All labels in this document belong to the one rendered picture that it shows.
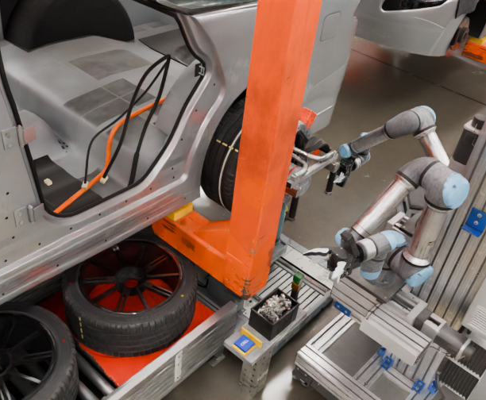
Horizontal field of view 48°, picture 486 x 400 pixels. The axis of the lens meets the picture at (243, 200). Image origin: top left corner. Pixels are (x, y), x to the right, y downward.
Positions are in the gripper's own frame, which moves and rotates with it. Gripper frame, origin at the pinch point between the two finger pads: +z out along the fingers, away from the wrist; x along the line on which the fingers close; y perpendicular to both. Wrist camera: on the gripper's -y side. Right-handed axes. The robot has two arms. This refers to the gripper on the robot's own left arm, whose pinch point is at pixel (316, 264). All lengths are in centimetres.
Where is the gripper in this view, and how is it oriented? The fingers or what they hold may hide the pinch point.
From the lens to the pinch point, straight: 184.1
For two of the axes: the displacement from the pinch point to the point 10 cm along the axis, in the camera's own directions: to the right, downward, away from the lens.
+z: -8.4, 2.5, -4.8
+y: -0.3, 8.6, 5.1
